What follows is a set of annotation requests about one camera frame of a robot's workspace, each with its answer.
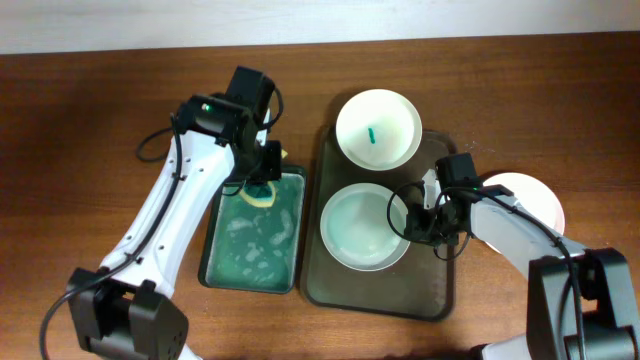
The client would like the yellow green sponge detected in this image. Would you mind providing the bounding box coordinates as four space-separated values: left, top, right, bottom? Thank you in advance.
239 181 276 208

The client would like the pinkish white plate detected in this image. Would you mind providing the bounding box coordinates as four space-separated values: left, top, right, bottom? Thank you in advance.
483 172 566 234

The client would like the white plate green scribble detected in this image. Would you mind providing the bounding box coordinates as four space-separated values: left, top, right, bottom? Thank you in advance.
319 183 409 272

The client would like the white plate green stain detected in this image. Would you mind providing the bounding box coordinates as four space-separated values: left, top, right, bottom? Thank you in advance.
335 89 423 171

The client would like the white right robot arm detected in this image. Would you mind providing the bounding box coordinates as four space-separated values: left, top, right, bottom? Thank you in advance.
403 186 639 360

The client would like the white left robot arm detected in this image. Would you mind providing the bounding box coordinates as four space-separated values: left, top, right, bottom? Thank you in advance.
63 94 281 359

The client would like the dark brown serving tray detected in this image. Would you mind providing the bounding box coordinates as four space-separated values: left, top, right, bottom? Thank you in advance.
301 127 457 322

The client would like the black tray soapy water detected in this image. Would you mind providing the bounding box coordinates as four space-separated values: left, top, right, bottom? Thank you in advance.
198 165 307 294

